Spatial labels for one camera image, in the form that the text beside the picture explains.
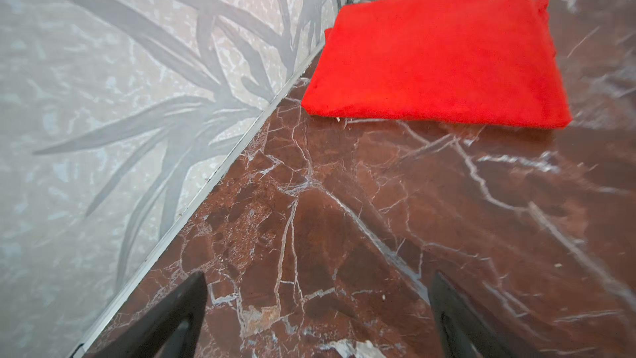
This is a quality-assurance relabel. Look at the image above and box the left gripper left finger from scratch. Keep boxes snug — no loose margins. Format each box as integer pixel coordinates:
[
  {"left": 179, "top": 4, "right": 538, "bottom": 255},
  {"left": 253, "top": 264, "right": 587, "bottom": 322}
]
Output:
[{"left": 93, "top": 272, "right": 208, "bottom": 357}]

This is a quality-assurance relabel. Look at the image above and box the red t shirt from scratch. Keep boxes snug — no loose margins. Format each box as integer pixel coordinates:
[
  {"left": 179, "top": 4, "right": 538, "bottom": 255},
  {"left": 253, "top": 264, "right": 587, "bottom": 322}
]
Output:
[{"left": 301, "top": 0, "right": 572, "bottom": 129}]

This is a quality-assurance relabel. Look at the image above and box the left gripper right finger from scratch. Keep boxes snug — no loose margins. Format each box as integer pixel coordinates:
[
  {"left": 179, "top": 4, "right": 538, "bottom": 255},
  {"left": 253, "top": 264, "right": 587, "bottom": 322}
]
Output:
[{"left": 428, "top": 271, "right": 543, "bottom": 357}]

